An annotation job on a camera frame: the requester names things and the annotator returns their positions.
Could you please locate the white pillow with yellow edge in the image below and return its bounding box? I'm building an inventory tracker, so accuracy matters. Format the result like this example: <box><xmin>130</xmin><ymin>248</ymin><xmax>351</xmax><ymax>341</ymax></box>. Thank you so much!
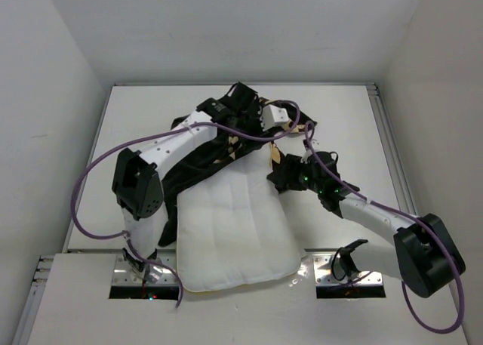
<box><xmin>177</xmin><ymin>144</ymin><xmax>303</xmax><ymax>293</ymax></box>

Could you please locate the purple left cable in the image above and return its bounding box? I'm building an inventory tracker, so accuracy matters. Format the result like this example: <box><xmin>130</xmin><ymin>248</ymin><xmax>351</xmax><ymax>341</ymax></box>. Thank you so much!
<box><xmin>70</xmin><ymin>98</ymin><xmax>301</xmax><ymax>308</ymax></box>

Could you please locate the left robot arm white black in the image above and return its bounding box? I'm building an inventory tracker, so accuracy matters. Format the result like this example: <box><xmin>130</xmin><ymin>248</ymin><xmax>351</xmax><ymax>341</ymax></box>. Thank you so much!
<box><xmin>112</xmin><ymin>82</ymin><xmax>268</xmax><ymax>273</ymax></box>

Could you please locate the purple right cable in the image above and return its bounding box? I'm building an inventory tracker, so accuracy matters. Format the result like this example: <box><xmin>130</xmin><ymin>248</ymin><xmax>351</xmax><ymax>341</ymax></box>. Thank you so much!
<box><xmin>303</xmin><ymin>121</ymin><xmax>466</xmax><ymax>331</ymax></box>

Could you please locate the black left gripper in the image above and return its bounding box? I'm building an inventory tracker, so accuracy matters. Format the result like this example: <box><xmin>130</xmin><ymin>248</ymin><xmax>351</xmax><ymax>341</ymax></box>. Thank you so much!
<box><xmin>232</xmin><ymin>103</ymin><xmax>272</xmax><ymax>150</ymax></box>

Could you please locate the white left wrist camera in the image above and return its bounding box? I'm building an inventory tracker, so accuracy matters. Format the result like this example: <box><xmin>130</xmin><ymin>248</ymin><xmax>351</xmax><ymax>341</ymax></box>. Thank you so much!
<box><xmin>260</xmin><ymin>104</ymin><xmax>290</xmax><ymax>131</ymax></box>

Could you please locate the metal base plate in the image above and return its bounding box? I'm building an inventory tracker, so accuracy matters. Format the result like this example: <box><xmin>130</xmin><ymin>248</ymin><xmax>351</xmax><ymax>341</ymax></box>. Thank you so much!
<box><xmin>111</xmin><ymin>256</ymin><xmax>178</xmax><ymax>287</ymax></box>
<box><xmin>298</xmin><ymin>252</ymin><xmax>383</xmax><ymax>288</ymax></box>

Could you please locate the aluminium rail frame left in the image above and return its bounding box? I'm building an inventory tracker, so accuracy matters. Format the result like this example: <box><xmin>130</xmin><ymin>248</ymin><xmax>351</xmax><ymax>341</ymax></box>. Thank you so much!
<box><xmin>12</xmin><ymin>255</ymin><xmax>54</xmax><ymax>345</ymax></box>

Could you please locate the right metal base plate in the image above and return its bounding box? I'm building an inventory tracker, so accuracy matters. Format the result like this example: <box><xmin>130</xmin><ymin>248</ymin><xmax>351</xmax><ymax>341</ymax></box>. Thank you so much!
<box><xmin>298</xmin><ymin>252</ymin><xmax>383</xmax><ymax>288</ymax></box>

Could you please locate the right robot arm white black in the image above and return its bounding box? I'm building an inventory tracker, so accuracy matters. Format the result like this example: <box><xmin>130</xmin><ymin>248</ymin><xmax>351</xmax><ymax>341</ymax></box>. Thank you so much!
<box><xmin>268</xmin><ymin>152</ymin><xmax>466</xmax><ymax>298</ymax></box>

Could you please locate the purple cable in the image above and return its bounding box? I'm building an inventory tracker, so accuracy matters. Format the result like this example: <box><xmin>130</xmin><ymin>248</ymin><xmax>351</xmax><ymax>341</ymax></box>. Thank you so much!
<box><xmin>303</xmin><ymin>121</ymin><xmax>466</xmax><ymax>331</ymax></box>
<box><xmin>70</xmin><ymin>98</ymin><xmax>301</xmax><ymax>308</ymax></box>

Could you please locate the black pillowcase with beige flowers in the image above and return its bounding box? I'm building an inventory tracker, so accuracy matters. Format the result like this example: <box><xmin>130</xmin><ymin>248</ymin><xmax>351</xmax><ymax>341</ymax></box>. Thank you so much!
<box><xmin>158</xmin><ymin>95</ymin><xmax>311</xmax><ymax>248</ymax></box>

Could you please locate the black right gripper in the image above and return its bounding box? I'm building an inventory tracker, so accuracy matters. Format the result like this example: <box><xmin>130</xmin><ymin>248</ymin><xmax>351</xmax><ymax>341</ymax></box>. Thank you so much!
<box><xmin>267</xmin><ymin>154</ymin><xmax>322</xmax><ymax>194</ymax></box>

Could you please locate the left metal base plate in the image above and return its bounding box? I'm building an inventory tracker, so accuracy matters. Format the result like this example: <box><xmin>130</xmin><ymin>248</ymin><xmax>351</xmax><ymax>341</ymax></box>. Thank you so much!
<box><xmin>111</xmin><ymin>256</ymin><xmax>178</xmax><ymax>287</ymax></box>

